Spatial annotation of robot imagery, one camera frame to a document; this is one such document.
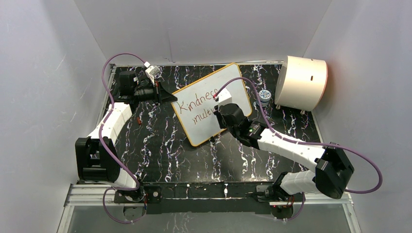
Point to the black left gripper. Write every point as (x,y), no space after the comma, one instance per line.
(163,96)

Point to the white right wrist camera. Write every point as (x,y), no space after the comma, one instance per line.
(223,98)

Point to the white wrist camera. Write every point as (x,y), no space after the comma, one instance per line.
(223,98)
(151,71)

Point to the white cylindrical drum container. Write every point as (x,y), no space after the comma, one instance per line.
(301,83)

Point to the yellow framed whiteboard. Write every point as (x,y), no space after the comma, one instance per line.
(195,103)

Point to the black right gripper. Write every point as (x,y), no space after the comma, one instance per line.
(217,112)

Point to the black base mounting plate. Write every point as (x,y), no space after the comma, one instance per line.
(214,197)

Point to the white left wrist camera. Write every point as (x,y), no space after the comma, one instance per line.
(151,71)

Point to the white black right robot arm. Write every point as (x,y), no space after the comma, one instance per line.
(328,168)

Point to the blue white patterned jar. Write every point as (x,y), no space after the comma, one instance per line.
(264,97)

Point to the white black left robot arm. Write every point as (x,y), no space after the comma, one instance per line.
(96,156)

